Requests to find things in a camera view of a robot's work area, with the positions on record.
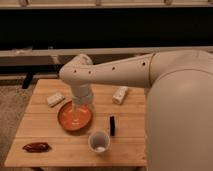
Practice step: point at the white wrapped packet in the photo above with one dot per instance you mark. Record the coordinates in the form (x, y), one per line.
(119, 95)
(55, 99)

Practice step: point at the grey horizontal rail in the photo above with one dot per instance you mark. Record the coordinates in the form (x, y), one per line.
(27, 57)

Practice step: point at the orange ceramic bowl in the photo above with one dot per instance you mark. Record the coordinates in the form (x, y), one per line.
(65, 117)

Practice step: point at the wooden table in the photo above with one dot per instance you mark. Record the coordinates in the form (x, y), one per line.
(40, 124)

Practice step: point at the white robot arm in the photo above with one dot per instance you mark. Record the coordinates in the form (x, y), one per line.
(179, 105)

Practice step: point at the white wrapped packet left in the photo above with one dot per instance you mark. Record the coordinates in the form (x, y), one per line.
(55, 99)

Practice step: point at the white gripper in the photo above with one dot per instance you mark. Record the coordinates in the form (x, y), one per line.
(81, 95)

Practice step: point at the white wrapped packet right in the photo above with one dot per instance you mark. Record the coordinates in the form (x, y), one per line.
(119, 95)

